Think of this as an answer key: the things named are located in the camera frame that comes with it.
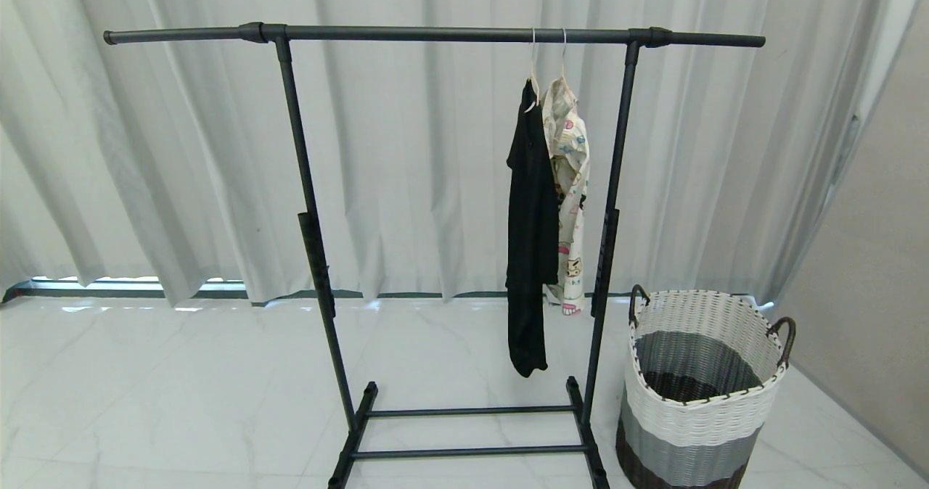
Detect window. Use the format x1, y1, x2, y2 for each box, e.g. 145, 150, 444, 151
0, 276, 249, 303

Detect black garment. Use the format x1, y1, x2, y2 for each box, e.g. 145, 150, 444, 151
506, 79, 561, 379

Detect black clothes rack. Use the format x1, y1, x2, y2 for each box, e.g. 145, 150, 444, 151
103, 22, 766, 489

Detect white curtain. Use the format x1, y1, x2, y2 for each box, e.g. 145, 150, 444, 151
0, 0, 897, 308

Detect white laundry basket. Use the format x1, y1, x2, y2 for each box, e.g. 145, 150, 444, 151
615, 284, 797, 489

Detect cream printed garment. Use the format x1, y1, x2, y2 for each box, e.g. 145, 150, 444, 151
542, 77, 590, 316

